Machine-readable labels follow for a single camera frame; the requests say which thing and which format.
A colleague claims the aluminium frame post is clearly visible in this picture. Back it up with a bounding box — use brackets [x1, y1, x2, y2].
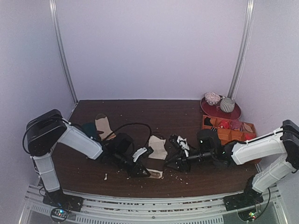
[228, 0, 255, 99]
[49, 0, 78, 105]

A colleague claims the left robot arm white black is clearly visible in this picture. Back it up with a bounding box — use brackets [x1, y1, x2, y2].
[22, 109, 153, 207]

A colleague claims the white patterned bowl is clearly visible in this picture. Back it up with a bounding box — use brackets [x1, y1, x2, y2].
[205, 92, 221, 105]

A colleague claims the grey striped cup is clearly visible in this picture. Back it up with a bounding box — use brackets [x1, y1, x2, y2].
[220, 97, 235, 113]

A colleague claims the cream white sock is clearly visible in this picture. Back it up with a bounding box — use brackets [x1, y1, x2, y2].
[145, 135, 168, 179]

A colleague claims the red round tray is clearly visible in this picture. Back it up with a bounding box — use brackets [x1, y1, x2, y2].
[200, 95, 242, 120]

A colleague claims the dark teal monkey sock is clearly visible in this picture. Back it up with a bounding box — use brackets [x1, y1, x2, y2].
[82, 123, 98, 139]

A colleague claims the orange wooden compartment box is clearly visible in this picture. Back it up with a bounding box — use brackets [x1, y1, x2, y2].
[200, 114, 262, 165]

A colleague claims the left aluminium frame post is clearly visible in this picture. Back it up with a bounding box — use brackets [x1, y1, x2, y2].
[49, 0, 78, 105]

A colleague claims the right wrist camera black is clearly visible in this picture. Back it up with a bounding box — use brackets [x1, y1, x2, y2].
[197, 129, 222, 152]

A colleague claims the beige brown striped sock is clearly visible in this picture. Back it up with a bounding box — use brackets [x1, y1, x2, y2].
[95, 113, 116, 140]

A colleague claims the pink sock in box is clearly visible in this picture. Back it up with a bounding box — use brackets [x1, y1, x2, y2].
[230, 120, 242, 131]

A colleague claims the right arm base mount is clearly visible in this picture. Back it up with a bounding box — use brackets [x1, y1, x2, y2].
[223, 188, 263, 211]

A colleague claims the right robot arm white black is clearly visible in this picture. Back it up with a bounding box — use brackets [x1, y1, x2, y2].
[165, 119, 299, 206]

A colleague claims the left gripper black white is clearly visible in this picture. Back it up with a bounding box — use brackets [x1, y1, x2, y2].
[113, 151, 150, 177]

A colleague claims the black sock in box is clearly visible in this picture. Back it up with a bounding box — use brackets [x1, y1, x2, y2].
[204, 117, 214, 126]

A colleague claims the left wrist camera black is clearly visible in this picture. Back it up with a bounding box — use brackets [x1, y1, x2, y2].
[111, 133, 134, 158]

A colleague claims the right aluminium frame post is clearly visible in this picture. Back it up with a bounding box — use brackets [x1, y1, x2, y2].
[228, 0, 255, 99]

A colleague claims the red sock in box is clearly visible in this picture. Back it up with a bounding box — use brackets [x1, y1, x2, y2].
[218, 120, 230, 129]

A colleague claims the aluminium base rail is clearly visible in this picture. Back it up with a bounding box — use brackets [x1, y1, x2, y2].
[18, 183, 287, 224]

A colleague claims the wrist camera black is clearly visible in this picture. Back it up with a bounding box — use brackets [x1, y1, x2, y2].
[111, 133, 134, 158]
[197, 129, 222, 152]

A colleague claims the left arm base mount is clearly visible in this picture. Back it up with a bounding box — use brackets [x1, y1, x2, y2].
[43, 190, 84, 212]

